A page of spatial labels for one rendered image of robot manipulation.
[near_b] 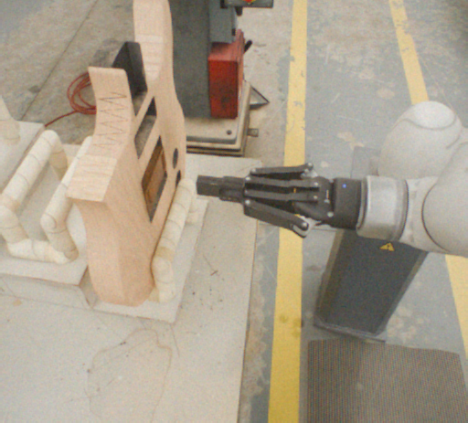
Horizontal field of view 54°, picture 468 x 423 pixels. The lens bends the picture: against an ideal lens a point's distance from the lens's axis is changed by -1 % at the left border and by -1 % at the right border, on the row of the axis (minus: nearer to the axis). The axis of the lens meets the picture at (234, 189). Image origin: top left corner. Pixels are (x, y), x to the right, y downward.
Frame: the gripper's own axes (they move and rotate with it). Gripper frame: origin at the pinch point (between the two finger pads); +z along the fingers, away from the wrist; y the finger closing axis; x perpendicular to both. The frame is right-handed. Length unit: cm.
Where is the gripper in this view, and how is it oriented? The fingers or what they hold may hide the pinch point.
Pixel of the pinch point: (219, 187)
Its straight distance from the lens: 68.6
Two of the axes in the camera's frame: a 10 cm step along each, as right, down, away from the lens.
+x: 0.0, -6.5, -7.6
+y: 1.6, -7.5, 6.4
